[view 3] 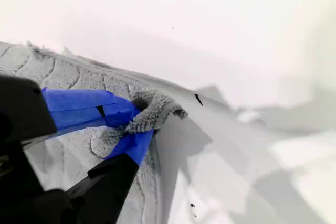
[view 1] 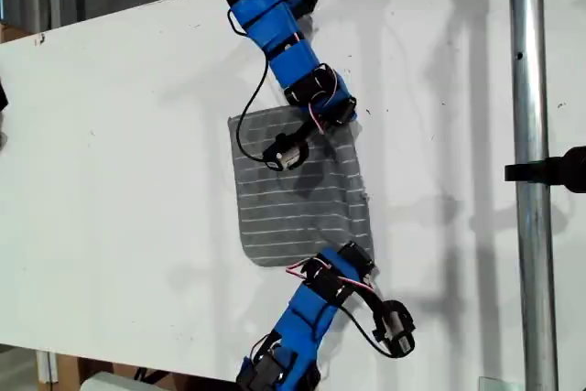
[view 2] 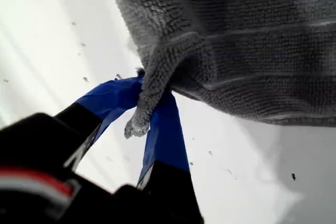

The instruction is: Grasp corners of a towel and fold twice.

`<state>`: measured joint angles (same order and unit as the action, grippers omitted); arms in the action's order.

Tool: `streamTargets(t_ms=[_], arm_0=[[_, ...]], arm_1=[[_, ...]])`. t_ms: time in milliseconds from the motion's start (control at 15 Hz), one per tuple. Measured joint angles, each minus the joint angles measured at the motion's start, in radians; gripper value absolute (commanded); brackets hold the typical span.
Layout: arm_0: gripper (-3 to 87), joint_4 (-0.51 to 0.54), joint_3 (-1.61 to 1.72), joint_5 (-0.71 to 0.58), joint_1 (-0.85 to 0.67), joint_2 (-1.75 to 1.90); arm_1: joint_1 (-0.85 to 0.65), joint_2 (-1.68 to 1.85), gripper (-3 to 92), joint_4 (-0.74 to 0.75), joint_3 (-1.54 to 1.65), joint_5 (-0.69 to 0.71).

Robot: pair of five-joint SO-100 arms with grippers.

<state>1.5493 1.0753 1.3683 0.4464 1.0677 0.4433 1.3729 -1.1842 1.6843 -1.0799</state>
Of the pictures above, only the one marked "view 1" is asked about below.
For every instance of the brown cardboard box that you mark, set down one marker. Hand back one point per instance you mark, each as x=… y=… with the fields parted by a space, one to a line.
x=11 y=33
x=91 y=366

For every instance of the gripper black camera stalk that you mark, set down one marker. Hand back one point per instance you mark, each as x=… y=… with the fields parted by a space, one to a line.
x=302 y=131
x=368 y=295

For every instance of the grey white-striped towel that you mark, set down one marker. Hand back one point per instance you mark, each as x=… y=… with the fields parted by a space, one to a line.
x=293 y=217

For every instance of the steel post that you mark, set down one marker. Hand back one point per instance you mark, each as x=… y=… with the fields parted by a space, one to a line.
x=531 y=134

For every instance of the black object at table edge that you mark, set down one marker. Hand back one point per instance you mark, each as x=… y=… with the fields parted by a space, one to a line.
x=3 y=98

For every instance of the white plastic container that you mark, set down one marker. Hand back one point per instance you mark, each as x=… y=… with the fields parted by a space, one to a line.
x=110 y=383

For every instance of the black clamp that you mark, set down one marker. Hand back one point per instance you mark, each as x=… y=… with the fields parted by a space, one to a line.
x=549 y=171

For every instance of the clear glass plate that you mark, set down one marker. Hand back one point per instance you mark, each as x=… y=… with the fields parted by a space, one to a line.
x=499 y=384

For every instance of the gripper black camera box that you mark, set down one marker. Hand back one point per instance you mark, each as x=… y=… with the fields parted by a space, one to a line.
x=396 y=327
x=286 y=155

